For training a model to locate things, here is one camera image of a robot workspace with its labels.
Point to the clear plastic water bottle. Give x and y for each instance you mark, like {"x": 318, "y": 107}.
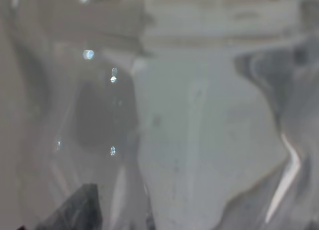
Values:
{"x": 187, "y": 114}

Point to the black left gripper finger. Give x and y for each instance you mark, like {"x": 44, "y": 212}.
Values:
{"x": 81, "y": 211}

